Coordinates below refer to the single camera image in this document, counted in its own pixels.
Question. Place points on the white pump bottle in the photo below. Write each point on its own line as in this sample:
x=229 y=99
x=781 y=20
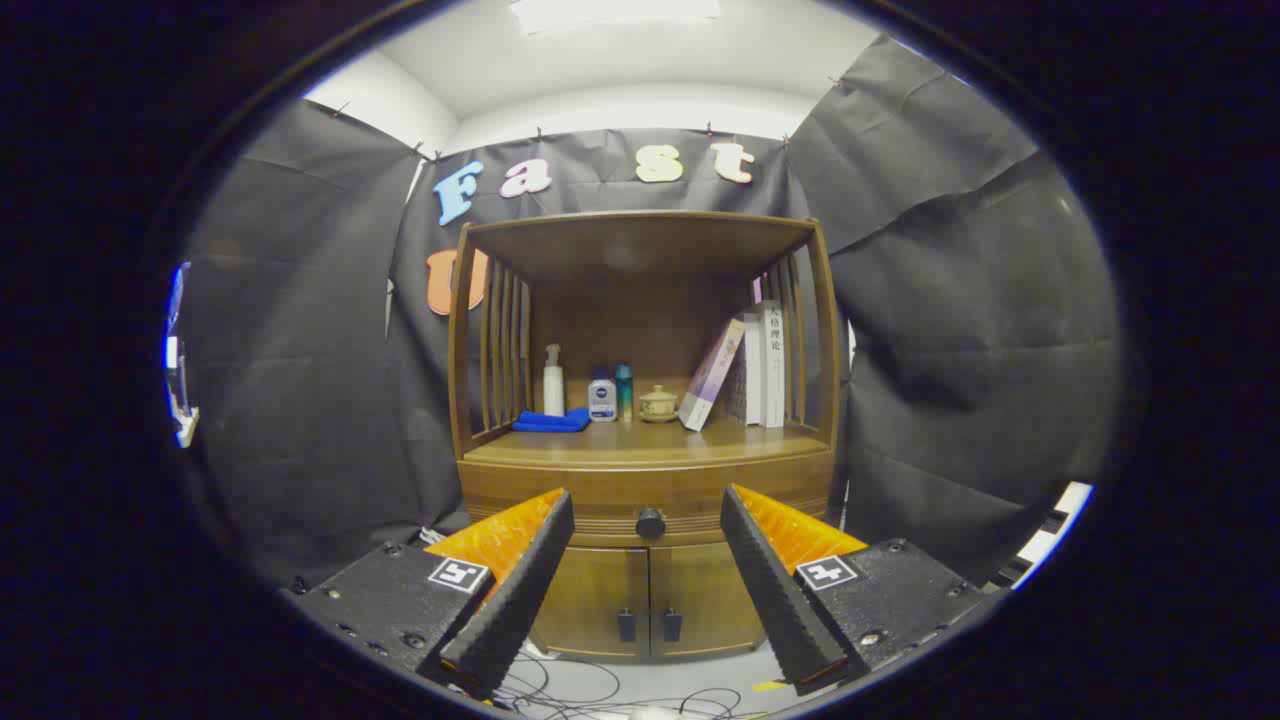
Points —
x=553 y=395

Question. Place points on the wooden cabinet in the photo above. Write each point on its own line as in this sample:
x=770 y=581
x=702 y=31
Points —
x=640 y=250

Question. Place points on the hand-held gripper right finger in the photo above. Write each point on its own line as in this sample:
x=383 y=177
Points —
x=780 y=600

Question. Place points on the pink purple book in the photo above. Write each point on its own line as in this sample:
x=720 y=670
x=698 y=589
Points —
x=710 y=375

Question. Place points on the blue folded cloth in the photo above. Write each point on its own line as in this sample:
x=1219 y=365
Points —
x=550 y=422

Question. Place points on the wooden drawer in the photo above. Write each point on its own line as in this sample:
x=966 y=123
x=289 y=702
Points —
x=650 y=480

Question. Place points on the white bottle blue cap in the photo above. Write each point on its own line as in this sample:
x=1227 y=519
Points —
x=602 y=402

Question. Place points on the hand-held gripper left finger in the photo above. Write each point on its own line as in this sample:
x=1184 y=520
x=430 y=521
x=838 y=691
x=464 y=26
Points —
x=520 y=600

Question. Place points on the beige lidded teacup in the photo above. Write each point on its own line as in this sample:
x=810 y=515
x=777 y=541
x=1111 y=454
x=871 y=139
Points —
x=658 y=405

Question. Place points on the black drawer knob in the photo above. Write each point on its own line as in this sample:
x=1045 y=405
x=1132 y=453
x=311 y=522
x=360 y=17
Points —
x=650 y=522

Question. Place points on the wooden cabinet door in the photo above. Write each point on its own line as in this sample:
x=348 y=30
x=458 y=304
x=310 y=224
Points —
x=600 y=590
x=700 y=590

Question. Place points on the white book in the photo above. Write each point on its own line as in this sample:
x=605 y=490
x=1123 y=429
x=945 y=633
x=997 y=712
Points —
x=773 y=370

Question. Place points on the patterned cover book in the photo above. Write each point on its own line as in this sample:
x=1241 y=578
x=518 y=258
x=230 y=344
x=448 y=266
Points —
x=750 y=385

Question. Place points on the wooden countertop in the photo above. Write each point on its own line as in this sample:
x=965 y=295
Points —
x=640 y=440

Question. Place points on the slim teal bottle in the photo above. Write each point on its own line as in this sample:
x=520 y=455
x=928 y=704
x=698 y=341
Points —
x=624 y=390

